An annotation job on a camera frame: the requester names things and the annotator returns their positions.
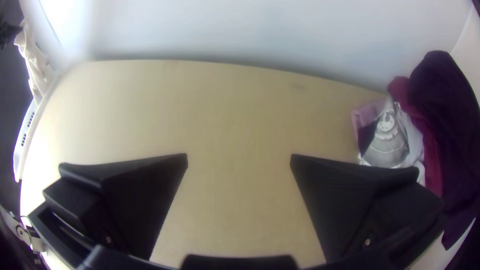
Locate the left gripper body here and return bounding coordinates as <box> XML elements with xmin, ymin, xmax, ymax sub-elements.
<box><xmin>0</xmin><ymin>20</ymin><xmax>23</xmax><ymax>50</ymax></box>

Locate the white laundry basket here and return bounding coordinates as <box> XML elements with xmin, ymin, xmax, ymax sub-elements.
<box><xmin>13</xmin><ymin>98</ymin><xmax>41</xmax><ymax>184</ymax></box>

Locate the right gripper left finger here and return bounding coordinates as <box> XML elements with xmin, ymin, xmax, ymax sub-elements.
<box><xmin>42</xmin><ymin>152</ymin><xmax>189</xmax><ymax>261</ymax></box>

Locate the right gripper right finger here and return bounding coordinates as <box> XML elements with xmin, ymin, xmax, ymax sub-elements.
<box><xmin>289</xmin><ymin>153</ymin><xmax>446</xmax><ymax>262</ymax></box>

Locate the heap of clothes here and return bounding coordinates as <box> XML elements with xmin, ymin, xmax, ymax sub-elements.
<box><xmin>350</xmin><ymin>49</ymin><xmax>480</xmax><ymax>251</ymax></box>

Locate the cream garment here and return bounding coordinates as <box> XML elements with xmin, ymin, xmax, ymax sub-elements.
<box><xmin>14</xmin><ymin>17</ymin><xmax>52</xmax><ymax>105</ymax></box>

